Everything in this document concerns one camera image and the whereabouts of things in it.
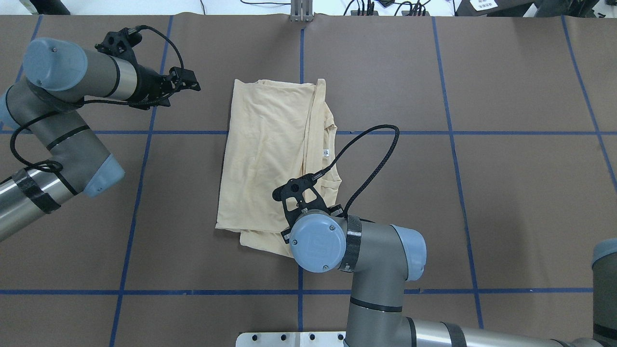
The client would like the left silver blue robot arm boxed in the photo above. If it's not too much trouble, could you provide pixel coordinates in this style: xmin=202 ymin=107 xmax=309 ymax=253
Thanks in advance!
xmin=0 ymin=26 xmax=201 ymax=240

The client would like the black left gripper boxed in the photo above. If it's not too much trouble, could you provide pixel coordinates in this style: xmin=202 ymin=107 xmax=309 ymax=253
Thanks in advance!
xmin=130 ymin=65 xmax=202 ymax=110

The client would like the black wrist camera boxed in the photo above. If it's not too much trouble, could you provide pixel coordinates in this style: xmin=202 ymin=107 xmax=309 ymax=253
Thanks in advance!
xmin=272 ymin=173 xmax=330 ymax=227
xmin=94 ymin=27 xmax=143 ymax=62

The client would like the aluminium frame post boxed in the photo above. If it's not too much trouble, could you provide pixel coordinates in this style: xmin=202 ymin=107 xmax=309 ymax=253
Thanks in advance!
xmin=290 ymin=0 xmax=314 ymax=22

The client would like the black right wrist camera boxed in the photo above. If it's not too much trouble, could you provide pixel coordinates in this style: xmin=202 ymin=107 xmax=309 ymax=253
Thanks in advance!
xmin=272 ymin=173 xmax=330 ymax=227

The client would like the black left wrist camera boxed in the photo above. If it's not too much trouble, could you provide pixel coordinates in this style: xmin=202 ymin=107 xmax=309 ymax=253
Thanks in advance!
xmin=94 ymin=27 xmax=143 ymax=62

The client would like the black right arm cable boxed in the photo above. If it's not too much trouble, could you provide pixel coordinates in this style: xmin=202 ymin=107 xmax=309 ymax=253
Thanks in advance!
xmin=308 ymin=124 xmax=401 ymax=215

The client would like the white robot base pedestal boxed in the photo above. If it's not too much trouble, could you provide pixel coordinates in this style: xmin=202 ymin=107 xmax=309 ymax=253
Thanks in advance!
xmin=235 ymin=331 xmax=346 ymax=347

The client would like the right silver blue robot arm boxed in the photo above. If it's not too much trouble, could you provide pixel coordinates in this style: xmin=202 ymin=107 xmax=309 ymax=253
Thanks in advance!
xmin=282 ymin=211 xmax=617 ymax=347

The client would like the beige long-sleeve printed shirt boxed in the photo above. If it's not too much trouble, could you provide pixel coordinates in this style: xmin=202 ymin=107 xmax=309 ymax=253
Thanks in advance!
xmin=215 ymin=79 xmax=337 ymax=257

